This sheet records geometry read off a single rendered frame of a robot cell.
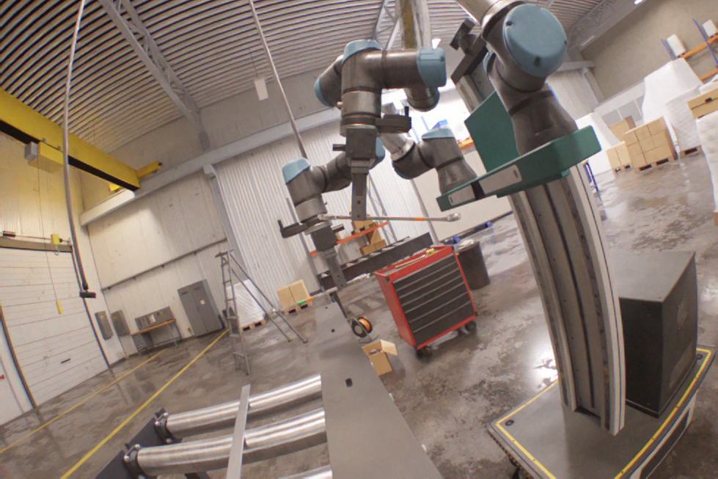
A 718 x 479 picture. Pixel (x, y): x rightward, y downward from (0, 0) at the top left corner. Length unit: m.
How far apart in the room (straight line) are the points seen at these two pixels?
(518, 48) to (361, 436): 0.56
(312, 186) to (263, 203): 10.14
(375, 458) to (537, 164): 0.55
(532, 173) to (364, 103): 0.36
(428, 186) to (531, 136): 4.47
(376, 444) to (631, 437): 1.11
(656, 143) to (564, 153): 7.76
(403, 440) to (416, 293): 2.47
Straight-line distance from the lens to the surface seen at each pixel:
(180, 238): 11.67
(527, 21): 0.54
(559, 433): 1.39
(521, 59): 0.52
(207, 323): 10.95
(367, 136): 0.47
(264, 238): 10.69
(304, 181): 0.71
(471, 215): 5.08
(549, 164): 0.59
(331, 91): 1.02
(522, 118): 0.64
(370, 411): 0.38
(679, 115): 8.19
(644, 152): 8.44
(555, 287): 1.13
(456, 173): 1.03
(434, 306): 2.83
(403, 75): 0.52
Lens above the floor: 1.37
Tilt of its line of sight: 5 degrees up
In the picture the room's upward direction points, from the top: 22 degrees counter-clockwise
